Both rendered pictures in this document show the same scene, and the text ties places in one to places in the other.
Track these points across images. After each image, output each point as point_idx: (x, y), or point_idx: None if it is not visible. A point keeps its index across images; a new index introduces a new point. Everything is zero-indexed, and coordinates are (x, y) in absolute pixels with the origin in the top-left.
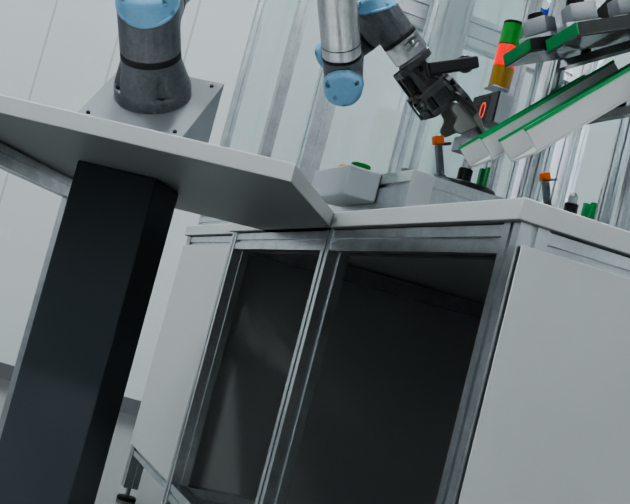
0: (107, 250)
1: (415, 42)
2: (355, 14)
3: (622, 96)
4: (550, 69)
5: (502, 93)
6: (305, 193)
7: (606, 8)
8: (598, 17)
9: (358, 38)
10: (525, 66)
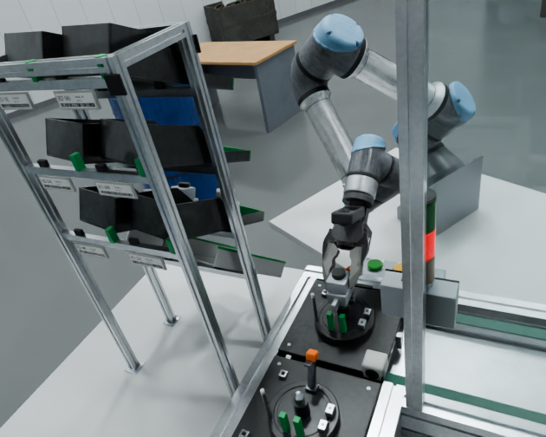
0: None
1: (342, 185)
2: (330, 158)
3: (159, 245)
4: (245, 235)
5: (384, 273)
6: (293, 240)
7: (178, 194)
8: (184, 199)
9: (339, 173)
10: (402, 260)
